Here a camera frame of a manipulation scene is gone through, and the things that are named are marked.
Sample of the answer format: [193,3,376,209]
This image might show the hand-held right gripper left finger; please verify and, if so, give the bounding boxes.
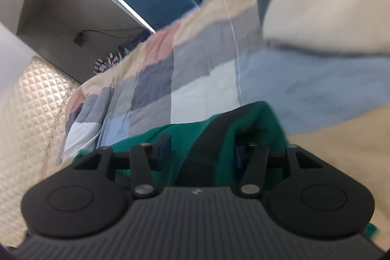
[71,133,173,199]

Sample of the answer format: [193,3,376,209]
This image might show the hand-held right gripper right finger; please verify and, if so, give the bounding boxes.
[234,134,324,197]

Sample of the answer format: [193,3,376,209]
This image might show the green sweatshirt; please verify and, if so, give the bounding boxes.
[71,101,378,240]

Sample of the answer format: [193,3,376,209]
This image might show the patchwork bed cover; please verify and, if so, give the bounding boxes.
[58,0,390,248]

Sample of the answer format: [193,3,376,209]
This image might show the colourful bedside clutter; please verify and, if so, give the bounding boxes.
[93,45,137,74]

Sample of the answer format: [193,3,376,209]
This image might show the cream quilted headboard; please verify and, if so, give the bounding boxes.
[0,55,81,248]

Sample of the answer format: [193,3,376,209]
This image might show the cream white garment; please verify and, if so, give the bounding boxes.
[256,0,390,54]

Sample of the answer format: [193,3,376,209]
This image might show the black charger cable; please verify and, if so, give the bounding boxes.
[80,29,144,36]

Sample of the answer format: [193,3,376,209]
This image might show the black wall charger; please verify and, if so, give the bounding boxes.
[73,31,86,48]

